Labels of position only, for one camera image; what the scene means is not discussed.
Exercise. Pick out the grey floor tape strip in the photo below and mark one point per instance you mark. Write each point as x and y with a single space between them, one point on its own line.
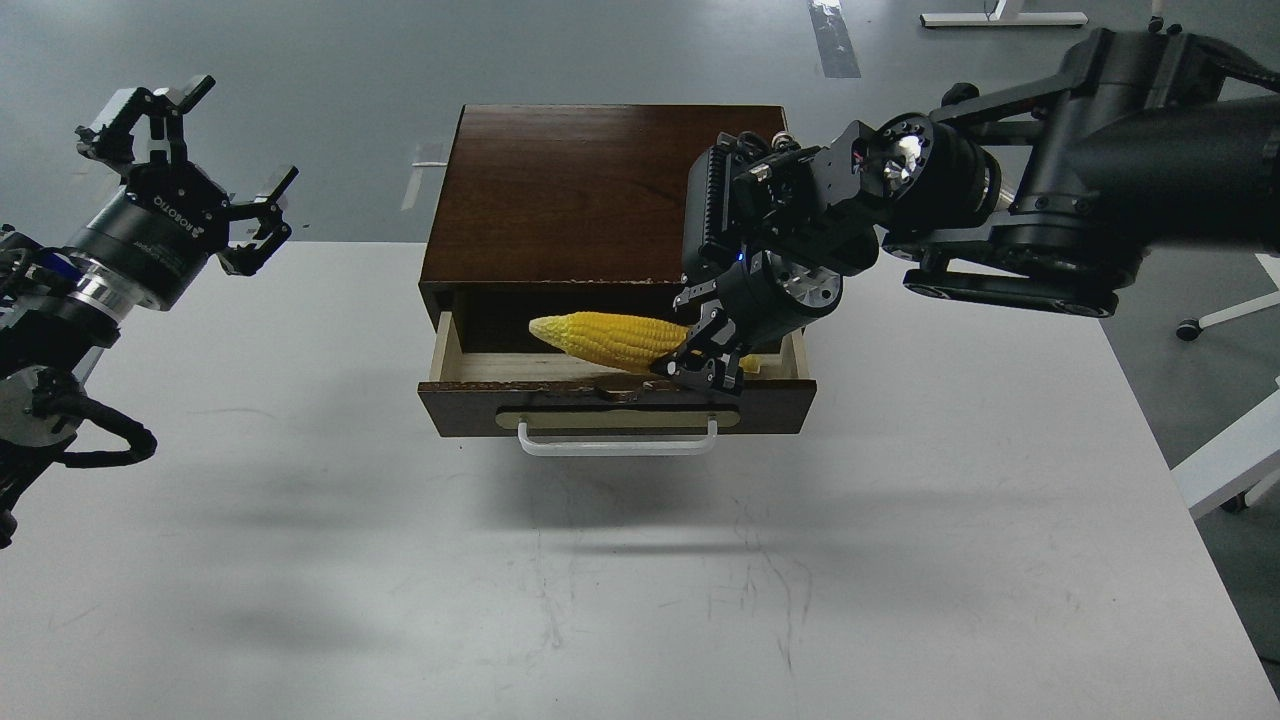
837 56

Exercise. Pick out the white office chair base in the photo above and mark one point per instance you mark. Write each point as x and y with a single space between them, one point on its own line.
1190 329

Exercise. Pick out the dark drawer with white handle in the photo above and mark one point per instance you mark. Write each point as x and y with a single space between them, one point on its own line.
557 402

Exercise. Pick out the yellow corn cob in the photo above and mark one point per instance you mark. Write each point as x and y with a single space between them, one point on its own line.
627 342

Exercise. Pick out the white desk leg base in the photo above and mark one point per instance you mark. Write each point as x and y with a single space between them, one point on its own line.
1004 14

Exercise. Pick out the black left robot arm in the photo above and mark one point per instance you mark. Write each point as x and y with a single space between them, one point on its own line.
63 305

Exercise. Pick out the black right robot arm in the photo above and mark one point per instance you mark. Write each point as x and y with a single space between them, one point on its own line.
1046 196

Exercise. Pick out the dark wooden cabinet box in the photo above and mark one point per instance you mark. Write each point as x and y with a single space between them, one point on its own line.
553 209

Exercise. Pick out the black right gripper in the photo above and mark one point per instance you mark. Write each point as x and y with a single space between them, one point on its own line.
757 301

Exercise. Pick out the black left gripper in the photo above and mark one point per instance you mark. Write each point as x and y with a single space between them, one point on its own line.
169 218

